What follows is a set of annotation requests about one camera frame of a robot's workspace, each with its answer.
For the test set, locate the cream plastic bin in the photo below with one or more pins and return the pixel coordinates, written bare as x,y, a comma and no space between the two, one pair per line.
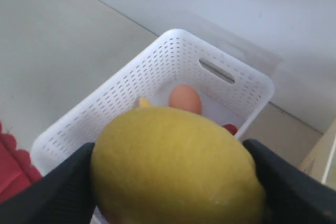
320,161

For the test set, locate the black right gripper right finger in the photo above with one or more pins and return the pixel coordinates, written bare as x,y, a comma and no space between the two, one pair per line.
291,195

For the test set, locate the white perforated plastic basket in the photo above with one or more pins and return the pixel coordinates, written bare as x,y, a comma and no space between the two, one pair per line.
231,92

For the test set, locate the yellow lemon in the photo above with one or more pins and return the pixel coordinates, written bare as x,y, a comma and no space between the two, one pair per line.
164,165

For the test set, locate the yellow cheese wedge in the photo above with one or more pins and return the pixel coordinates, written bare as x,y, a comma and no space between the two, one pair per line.
143,102

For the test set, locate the red scalloped cloth mat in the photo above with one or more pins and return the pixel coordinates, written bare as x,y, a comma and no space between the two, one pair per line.
17,171

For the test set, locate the red sausage piece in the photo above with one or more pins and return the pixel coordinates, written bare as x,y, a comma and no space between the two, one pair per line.
232,129

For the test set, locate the brown egg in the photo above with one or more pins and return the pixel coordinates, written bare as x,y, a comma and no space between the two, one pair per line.
186,98

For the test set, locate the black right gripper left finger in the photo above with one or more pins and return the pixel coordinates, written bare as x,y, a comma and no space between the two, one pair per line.
62,196

